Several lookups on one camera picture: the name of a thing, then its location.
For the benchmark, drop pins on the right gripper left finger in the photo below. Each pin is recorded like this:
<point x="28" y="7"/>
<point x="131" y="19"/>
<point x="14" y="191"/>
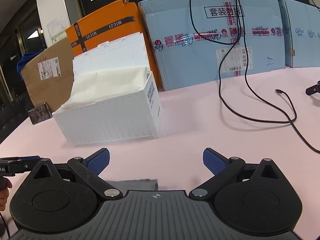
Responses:
<point x="62" y="197"/>

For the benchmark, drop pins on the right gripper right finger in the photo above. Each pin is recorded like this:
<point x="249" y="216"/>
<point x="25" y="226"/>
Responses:
<point x="256" y="199"/>

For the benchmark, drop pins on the grey cloth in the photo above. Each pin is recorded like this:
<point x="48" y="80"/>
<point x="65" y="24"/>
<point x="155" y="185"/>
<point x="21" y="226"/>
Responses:
<point x="137" y="185"/>

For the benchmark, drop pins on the white plastic storage box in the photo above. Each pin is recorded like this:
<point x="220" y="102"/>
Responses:
<point x="129" y="117"/>

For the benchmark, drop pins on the operator left hand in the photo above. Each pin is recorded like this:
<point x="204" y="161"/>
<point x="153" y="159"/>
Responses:
<point x="4" y="193"/>

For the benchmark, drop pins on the small photo card pack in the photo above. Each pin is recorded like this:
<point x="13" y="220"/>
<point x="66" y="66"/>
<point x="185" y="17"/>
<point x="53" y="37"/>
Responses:
<point x="40" y="114"/>

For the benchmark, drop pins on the brown cardboard box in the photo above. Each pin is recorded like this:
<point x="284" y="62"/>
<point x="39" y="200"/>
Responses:
<point x="49" y="76"/>

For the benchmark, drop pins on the blue cloth behind box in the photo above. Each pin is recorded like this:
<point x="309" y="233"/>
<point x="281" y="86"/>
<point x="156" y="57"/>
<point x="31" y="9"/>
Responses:
<point x="27" y="57"/>

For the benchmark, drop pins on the white tissue paper sheet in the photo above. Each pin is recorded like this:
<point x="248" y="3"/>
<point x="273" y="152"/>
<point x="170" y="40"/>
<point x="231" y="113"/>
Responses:
<point x="106" y="84"/>

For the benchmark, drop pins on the black tripod foot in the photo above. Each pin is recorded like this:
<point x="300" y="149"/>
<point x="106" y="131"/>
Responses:
<point x="313" y="89"/>

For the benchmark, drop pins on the large light blue carton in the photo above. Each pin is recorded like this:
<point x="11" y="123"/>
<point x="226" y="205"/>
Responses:
<point x="198" y="41"/>

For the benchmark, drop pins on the orange MIUZI box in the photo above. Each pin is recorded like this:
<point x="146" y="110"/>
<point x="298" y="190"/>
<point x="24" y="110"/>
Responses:
<point x="111" y="22"/>

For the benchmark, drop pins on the wall notice poster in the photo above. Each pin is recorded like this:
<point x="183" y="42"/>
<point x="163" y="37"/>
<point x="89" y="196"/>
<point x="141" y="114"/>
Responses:
<point x="57" y="29"/>

